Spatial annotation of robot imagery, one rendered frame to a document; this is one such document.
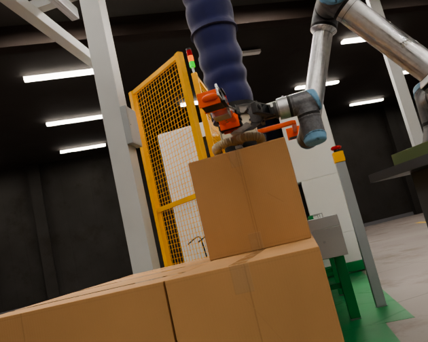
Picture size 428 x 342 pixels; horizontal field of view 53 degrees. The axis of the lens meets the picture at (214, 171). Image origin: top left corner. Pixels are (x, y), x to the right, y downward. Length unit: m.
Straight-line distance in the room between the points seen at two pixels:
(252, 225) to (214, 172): 0.26
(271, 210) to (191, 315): 0.68
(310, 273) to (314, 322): 0.11
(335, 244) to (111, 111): 1.97
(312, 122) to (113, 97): 2.03
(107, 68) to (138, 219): 1.21
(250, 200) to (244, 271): 0.63
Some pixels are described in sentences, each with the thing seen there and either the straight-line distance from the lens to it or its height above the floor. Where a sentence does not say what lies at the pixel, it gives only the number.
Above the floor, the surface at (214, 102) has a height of 1.05.
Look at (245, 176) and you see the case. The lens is 1.69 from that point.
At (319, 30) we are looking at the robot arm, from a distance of 2.03.
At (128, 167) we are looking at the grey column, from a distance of 3.27.
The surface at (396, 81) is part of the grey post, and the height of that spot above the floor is 1.92.
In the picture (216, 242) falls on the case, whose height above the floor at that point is 0.61.
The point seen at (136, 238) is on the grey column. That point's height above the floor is 0.77.
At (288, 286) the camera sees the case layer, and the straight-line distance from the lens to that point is 1.08.
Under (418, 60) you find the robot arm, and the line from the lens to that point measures 1.90.
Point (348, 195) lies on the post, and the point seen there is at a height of 0.71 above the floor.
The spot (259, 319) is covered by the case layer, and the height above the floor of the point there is 0.40.
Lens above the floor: 0.61
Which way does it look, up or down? 9 degrees up
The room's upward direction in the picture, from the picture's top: 13 degrees counter-clockwise
